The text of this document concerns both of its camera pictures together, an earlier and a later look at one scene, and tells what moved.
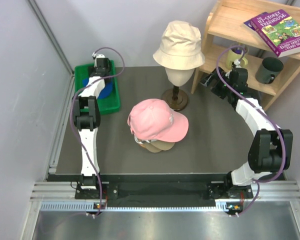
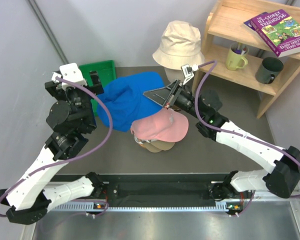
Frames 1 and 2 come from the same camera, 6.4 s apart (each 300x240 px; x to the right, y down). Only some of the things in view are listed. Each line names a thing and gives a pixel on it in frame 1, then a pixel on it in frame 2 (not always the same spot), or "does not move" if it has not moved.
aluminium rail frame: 274,211 does not move
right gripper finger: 204,80 → 161,96
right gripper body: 220,89 → 173,98
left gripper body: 106,72 → 97,88
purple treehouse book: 282,33 does not move
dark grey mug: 269,67 does not move
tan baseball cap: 162,145 does not move
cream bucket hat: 181,47 does not move
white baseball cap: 142,141 does not move
